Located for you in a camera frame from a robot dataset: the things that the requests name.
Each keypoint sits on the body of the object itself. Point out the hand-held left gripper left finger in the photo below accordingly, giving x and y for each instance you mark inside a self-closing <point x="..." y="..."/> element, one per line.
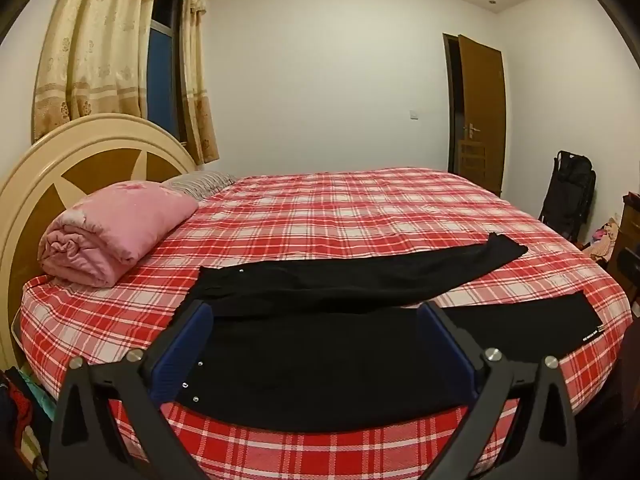
<point x="182" y="350"/>

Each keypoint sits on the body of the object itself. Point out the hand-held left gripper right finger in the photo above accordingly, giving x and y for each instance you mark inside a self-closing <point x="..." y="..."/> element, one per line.
<point x="447" y="350"/>

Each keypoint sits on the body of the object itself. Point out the black pants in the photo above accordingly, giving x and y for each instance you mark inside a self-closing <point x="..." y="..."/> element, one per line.
<point x="325" y="360"/>

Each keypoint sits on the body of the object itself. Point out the pink folded quilt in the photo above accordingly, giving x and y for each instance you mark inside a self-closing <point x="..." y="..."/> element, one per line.
<point x="115" y="225"/>

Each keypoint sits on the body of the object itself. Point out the striped pillow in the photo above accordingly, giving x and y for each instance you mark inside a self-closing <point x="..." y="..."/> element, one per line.
<point x="200" y="185"/>

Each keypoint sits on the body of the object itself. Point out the bed with red plaid sheet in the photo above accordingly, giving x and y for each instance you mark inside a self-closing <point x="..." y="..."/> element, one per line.
<point x="350" y="210"/>

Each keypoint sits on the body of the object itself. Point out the pile of colourful clothes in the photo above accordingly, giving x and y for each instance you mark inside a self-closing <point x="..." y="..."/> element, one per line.
<point x="22" y="410"/>

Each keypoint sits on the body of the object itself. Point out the pile of clothes on floor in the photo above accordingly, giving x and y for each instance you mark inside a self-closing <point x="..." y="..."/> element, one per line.
<point x="602" y="240"/>

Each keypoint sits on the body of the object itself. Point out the black folded stroller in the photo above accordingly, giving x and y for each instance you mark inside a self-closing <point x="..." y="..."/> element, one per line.
<point x="567" y="195"/>

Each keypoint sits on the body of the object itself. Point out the brown wooden cabinet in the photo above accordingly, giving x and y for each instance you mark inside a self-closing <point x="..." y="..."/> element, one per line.
<point x="627" y="245"/>

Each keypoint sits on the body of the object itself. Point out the cream wooden headboard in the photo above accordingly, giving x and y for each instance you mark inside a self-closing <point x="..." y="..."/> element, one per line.
<point x="100" y="132"/>

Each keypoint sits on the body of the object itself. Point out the brown wooden door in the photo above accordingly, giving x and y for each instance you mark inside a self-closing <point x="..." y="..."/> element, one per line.
<point x="480" y="100"/>

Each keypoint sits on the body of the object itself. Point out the narrow beige floral curtain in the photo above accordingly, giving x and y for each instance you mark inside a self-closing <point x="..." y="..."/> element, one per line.
<point x="195" y="85"/>

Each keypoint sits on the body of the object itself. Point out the window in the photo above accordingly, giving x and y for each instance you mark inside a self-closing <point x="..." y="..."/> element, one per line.
<point x="162" y="60"/>

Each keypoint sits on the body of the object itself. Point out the wide beige floral curtain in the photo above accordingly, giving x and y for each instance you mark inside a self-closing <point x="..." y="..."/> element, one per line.
<point x="90" y="60"/>

